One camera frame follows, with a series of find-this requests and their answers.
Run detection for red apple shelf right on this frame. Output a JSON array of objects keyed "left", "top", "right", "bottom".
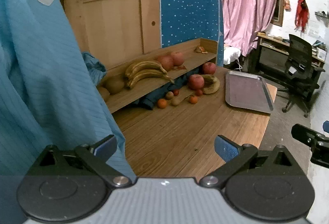
[{"left": 171, "top": 52, "right": 185, "bottom": 67}]

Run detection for brown kiwi on shelf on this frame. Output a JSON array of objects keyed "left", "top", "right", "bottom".
[{"left": 104, "top": 76, "right": 125, "bottom": 95}]

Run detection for red apple shelf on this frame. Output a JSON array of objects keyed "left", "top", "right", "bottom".
[
  {"left": 171, "top": 52, "right": 185, "bottom": 67},
  {"left": 156, "top": 55, "right": 174, "bottom": 71}
]

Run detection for small red tomato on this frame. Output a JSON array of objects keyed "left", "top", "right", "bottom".
[
  {"left": 195, "top": 89, "right": 203, "bottom": 97},
  {"left": 173, "top": 89, "right": 180, "bottom": 96}
]

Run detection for black office chair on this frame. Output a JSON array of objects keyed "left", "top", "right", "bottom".
[{"left": 278, "top": 34, "right": 325, "bottom": 118}]

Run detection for blue garment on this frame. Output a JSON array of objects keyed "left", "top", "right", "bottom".
[{"left": 1, "top": 0, "right": 135, "bottom": 223}]

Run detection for brown kiwi shelf edge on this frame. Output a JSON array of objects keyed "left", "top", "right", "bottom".
[{"left": 97, "top": 87, "right": 110, "bottom": 102}]

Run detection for wooden headboard panel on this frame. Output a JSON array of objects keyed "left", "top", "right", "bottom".
[{"left": 63, "top": 0, "right": 161, "bottom": 68}]

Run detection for red apple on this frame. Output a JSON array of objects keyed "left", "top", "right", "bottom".
[
  {"left": 188, "top": 74, "right": 205, "bottom": 90},
  {"left": 202, "top": 62, "right": 216, "bottom": 75}
]

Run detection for orange tangerine with leaf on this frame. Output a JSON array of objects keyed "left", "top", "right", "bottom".
[{"left": 189, "top": 95, "right": 198, "bottom": 104}]

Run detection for metal tray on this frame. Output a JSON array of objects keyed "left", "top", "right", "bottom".
[{"left": 225, "top": 71, "right": 274, "bottom": 114}]

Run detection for brown kiwi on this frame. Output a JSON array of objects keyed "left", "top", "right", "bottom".
[
  {"left": 104, "top": 76, "right": 125, "bottom": 95},
  {"left": 166, "top": 91, "right": 174, "bottom": 100},
  {"left": 171, "top": 97, "right": 181, "bottom": 107}
]

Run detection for orange peel scraps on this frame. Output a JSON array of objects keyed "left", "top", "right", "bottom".
[{"left": 193, "top": 46, "right": 208, "bottom": 54}]

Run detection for red hanging decoration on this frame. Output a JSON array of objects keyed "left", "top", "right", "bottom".
[{"left": 294, "top": 0, "right": 309, "bottom": 33}]

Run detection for wooden desk shelf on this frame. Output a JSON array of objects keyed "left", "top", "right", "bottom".
[{"left": 104, "top": 38, "right": 218, "bottom": 113}]

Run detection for banana bunch on shelf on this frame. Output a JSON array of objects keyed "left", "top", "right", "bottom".
[{"left": 124, "top": 60, "right": 175, "bottom": 89}]

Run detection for red apple shelf left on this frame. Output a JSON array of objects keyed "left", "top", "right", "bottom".
[{"left": 156, "top": 55, "right": 174, "bottom": 71}]

